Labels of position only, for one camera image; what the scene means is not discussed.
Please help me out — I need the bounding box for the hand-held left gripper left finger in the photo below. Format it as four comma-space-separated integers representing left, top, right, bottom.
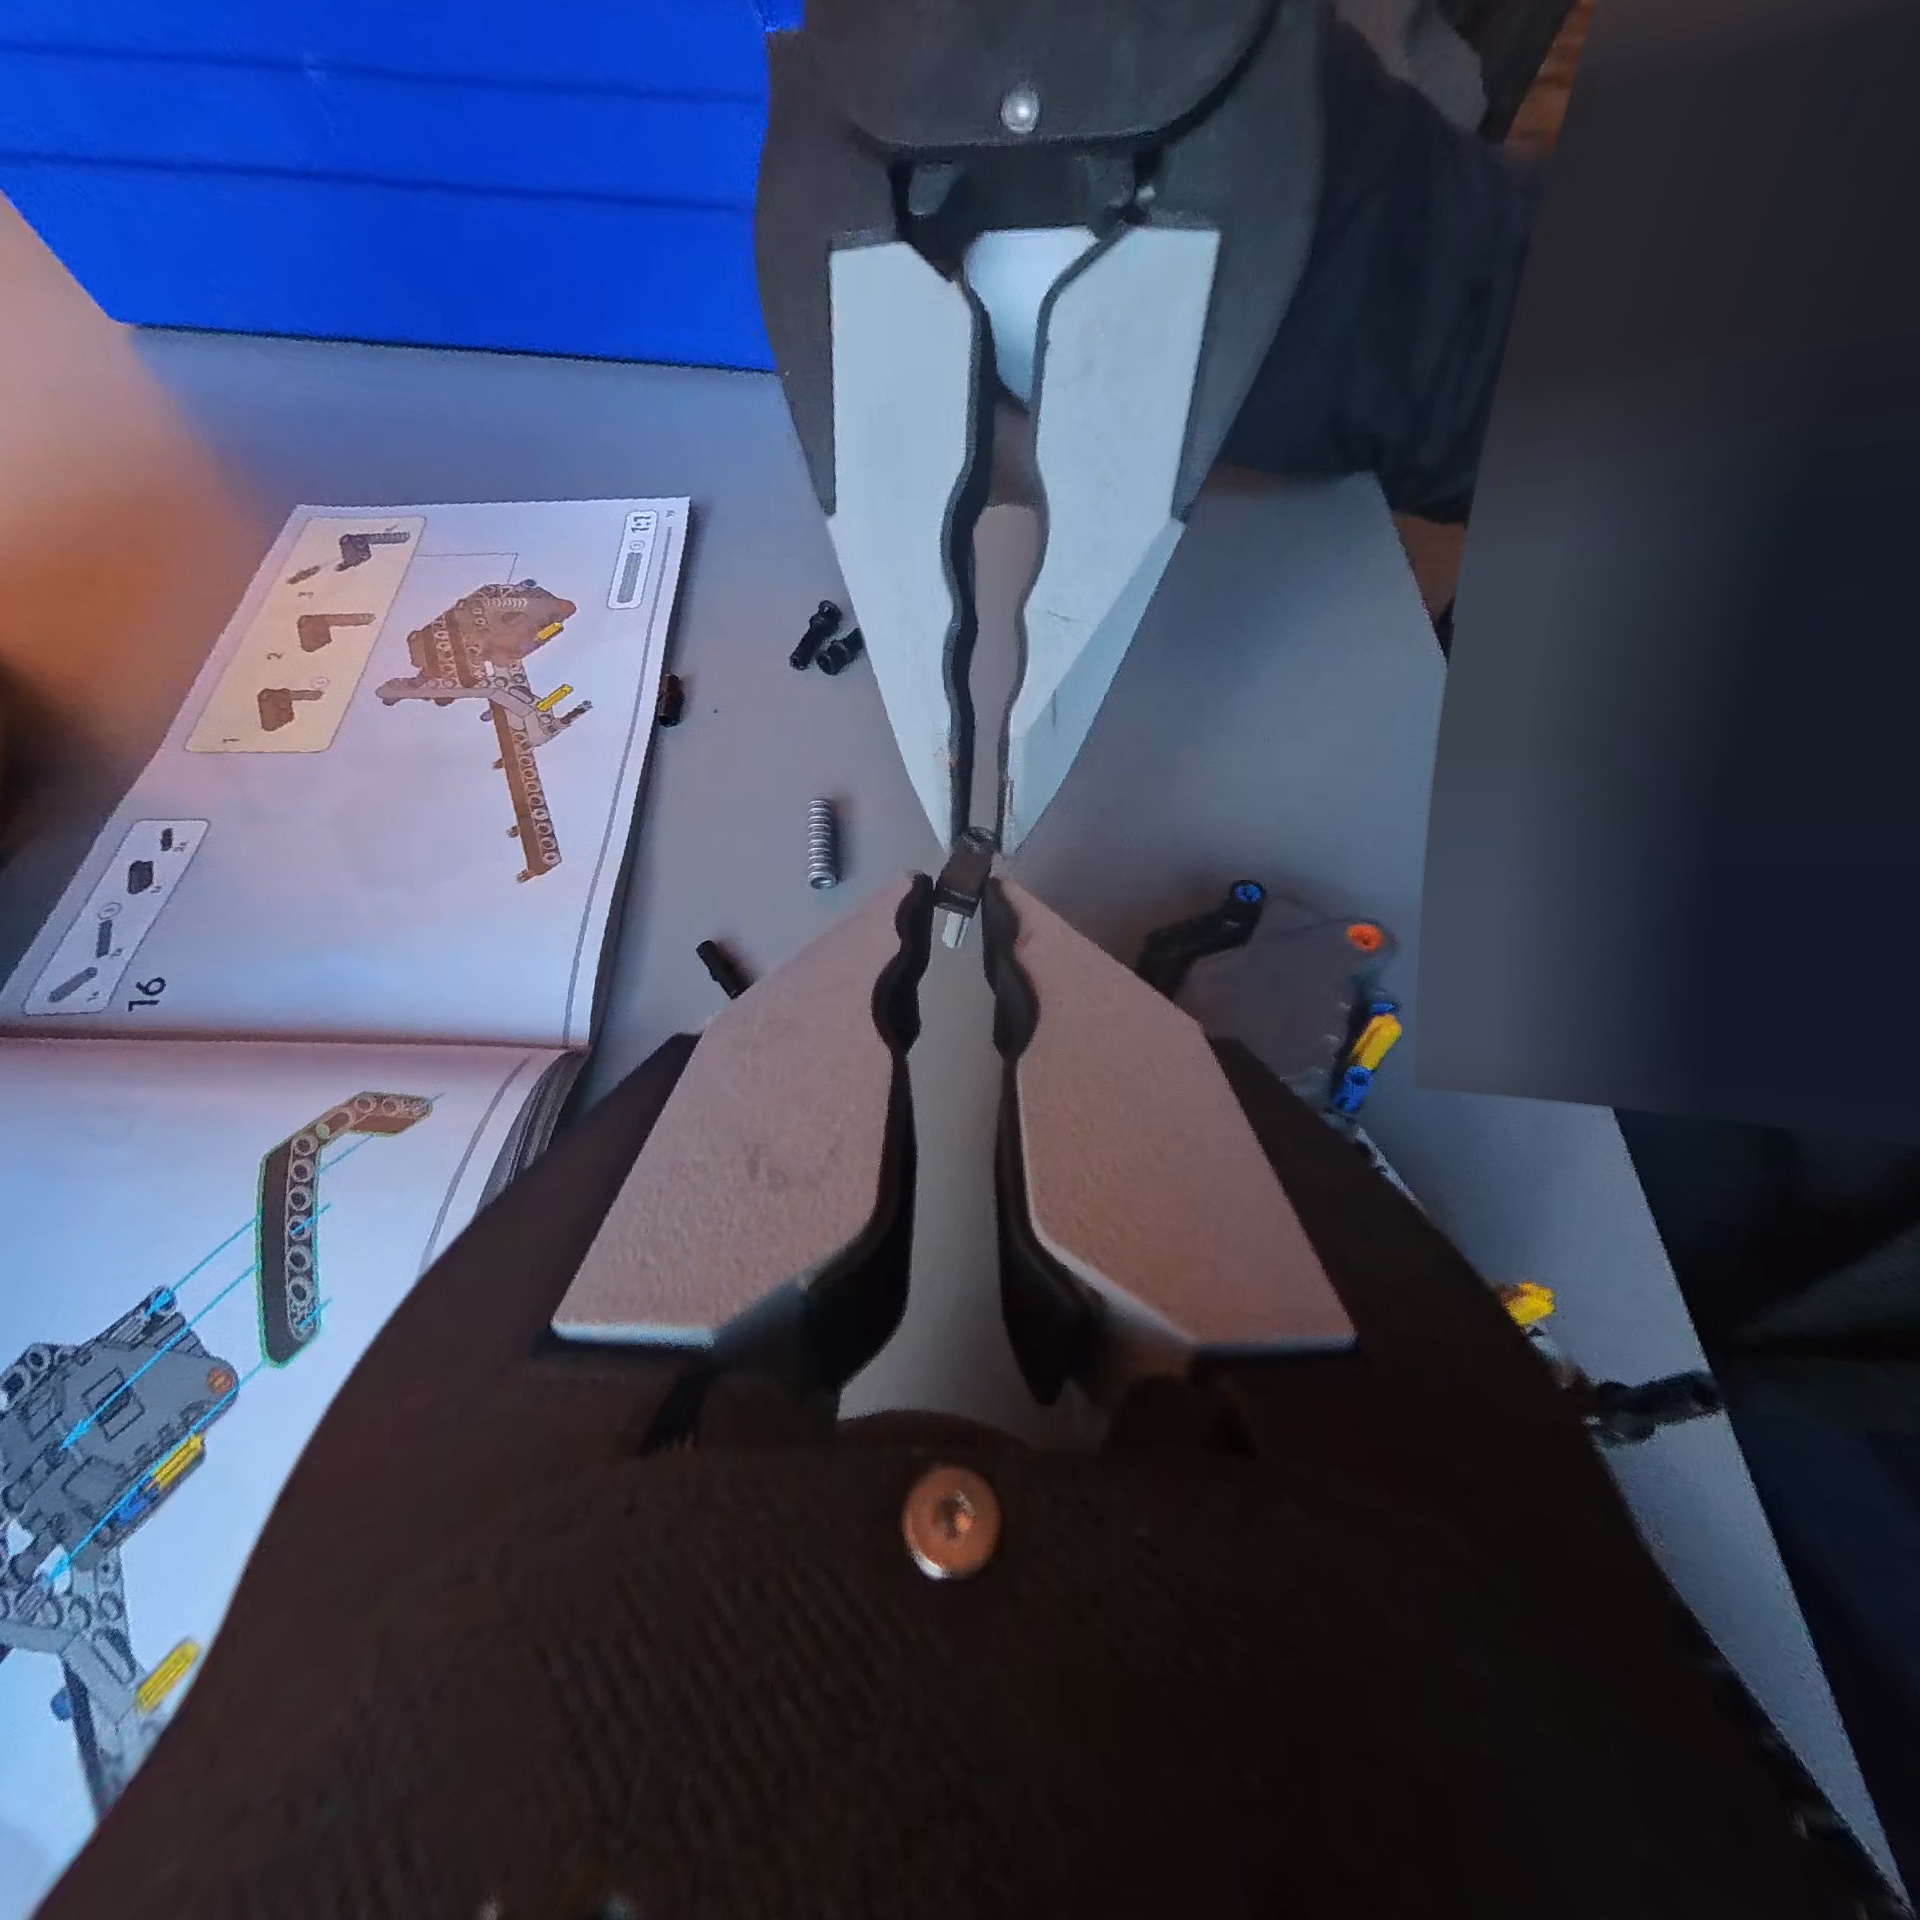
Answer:
549, 871, 941, 1389

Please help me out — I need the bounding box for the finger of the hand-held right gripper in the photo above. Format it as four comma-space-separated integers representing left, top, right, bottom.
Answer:
999, 223, 1221, 852
824, 239, 1001, 852

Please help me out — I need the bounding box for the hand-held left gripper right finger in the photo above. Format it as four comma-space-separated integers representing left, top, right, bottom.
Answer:
977, 877, 1362, 1402

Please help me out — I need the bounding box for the small grey lego connector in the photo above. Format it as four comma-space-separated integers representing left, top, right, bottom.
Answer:
929, 828, 997, 951

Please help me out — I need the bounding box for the grey lego model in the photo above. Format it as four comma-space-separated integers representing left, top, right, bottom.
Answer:
1135, 881, 1721, 1444

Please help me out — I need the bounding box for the lego instruction booklet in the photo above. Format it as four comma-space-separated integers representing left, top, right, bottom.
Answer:
0, 496, 694, 1850

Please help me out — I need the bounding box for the blue plastic bin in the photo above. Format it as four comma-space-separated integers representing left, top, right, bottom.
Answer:
0, 0, 783, 372

